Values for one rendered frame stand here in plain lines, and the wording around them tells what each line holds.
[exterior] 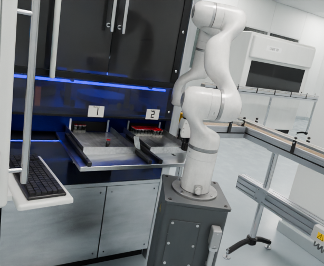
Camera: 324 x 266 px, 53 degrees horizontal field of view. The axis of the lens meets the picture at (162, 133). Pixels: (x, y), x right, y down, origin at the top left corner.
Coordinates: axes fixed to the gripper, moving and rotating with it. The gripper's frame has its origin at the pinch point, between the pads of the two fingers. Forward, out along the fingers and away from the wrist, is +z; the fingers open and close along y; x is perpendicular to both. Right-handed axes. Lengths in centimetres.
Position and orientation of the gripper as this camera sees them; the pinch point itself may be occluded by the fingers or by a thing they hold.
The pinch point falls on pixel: (184, 146)
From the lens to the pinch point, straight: 170.6
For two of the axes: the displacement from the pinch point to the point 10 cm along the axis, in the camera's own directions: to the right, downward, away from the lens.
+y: -8.6, -0.3, -5.1
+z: -1.7, 9.6, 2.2
